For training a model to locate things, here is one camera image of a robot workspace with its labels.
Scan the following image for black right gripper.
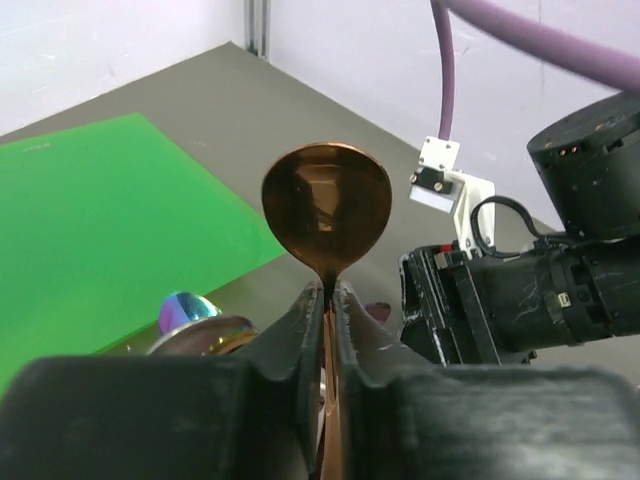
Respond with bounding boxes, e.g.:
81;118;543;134
399;238;639;366

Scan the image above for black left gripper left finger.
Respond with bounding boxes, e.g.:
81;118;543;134
1;283;324;479

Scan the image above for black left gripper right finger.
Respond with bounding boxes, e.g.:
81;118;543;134
333;281;639;479

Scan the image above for silver spoon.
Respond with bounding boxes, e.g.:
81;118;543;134
147;315;259;356

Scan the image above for iridescent purple ornate spoon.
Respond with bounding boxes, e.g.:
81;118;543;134
158;291;222;336

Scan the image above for copper spoon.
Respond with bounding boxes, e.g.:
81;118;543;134
261;142;392;479

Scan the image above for black iridescent spoon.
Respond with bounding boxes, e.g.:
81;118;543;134
364;301;392;325

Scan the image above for light green plastic folder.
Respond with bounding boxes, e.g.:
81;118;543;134
1;114;283;383

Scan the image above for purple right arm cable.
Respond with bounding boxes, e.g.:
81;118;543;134
429;0;640;146

